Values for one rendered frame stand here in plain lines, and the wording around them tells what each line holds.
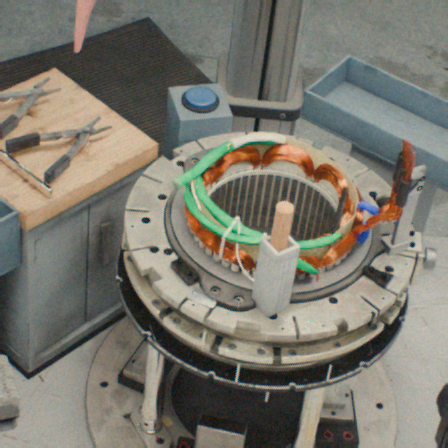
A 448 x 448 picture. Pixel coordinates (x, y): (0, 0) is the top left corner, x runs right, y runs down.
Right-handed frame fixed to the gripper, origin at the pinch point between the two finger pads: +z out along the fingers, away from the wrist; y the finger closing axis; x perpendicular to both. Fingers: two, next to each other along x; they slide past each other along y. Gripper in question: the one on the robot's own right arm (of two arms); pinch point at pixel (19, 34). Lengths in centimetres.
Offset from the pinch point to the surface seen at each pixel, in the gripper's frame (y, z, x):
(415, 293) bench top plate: 49, 36, 57
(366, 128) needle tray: 37, 12, 45
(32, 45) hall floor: -29, 26, 232
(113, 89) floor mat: -5, 34, 217
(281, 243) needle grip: 25.1, 17.8, 6.7
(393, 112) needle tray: 42, 10, 53
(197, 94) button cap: 16, 10, 50
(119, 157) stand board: 7.3, 16.3, 34.5
